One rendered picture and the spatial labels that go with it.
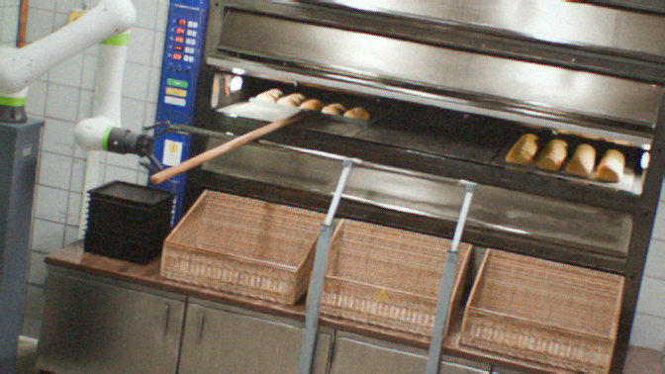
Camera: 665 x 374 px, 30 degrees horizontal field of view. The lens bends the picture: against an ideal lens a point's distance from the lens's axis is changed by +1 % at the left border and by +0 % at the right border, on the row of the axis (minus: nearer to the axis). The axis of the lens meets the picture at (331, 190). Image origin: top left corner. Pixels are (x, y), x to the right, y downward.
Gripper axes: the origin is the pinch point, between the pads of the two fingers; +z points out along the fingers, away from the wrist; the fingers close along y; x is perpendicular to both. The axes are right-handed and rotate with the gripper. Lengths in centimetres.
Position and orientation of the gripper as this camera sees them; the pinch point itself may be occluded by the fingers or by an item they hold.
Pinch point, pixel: (183, 153)
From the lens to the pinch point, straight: 433.7
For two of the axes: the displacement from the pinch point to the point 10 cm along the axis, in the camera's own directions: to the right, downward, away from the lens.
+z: 9.6, 2.0, -2.1
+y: -1.5, 9.7, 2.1
